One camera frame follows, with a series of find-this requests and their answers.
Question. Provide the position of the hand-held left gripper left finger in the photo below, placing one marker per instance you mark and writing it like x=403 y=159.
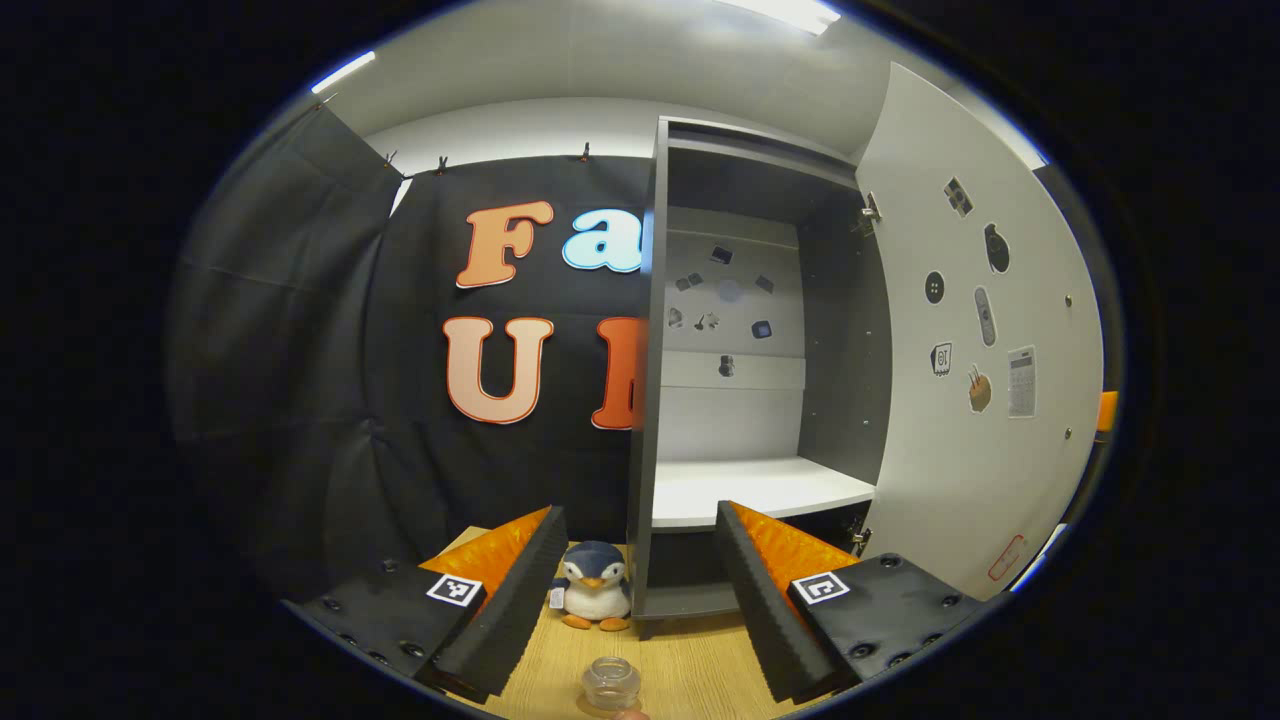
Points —
x=515 y=610

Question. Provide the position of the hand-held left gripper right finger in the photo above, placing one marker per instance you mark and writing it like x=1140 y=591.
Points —
x=760 y=620

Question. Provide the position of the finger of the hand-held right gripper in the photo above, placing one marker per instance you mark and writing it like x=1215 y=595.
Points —
x=1106 y=412

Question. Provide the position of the clear plastic bottle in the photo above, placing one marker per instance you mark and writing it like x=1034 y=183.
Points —
x=611 y=690

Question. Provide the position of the white cabinet door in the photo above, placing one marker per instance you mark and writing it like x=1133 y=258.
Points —
x=950 y=480

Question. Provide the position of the dark grey cabinet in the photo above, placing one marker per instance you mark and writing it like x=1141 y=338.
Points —
x=640 y=450

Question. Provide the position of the metal door hinge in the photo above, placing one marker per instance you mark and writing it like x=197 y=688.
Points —
x=870 y=212
x=860 y=540

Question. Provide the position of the white cabinet shelf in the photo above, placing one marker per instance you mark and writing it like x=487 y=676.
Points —
x=700 y=490

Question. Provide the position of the penguin plush toy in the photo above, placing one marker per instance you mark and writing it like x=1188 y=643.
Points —
x=597 y=595

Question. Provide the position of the black backdrop cloth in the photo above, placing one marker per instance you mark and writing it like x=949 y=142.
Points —
x=300 y=350

